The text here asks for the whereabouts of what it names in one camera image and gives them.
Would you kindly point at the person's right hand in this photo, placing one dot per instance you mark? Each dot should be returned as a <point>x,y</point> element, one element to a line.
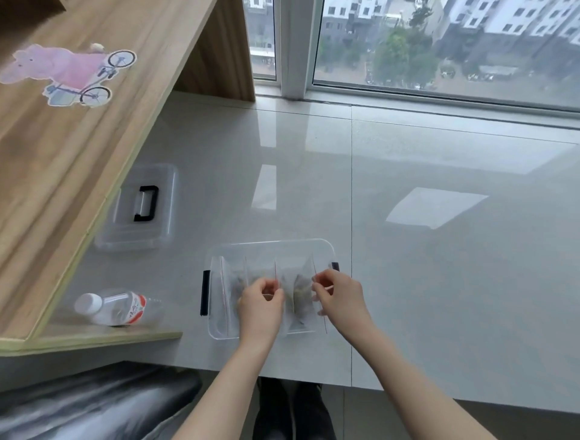
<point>346,303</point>

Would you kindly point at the person's left hand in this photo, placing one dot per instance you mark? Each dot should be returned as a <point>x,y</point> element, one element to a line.
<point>259,312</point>

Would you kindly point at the person's right fingers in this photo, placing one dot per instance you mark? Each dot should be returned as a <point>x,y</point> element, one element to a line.
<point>323,284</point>

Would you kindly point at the person's left fingers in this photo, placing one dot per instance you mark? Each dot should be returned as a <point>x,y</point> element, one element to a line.
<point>268,288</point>

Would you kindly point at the clear zip bag brown contents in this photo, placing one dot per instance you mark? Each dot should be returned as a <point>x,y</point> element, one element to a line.
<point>300,294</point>

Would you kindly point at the person's right forearm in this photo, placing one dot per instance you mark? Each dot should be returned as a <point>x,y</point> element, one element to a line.
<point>408,385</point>

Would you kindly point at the person's left forearm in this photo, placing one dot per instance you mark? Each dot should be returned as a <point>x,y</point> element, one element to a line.
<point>224,390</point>

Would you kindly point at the clear plastic storage box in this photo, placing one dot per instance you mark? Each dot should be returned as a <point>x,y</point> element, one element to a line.
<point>217,317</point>

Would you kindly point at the person's black trousers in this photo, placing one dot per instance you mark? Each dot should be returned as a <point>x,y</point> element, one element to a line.
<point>294,412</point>

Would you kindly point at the plastic bottle white cap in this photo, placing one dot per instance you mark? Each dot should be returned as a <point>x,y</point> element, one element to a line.
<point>120,309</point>

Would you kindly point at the black leather seat cushion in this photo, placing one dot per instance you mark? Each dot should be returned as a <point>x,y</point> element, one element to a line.
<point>90,403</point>

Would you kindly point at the pink pig bicycle sticker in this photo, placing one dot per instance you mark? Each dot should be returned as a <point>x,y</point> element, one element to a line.
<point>68,72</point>

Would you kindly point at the white window frame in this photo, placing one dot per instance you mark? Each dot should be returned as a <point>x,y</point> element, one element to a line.
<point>297,50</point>

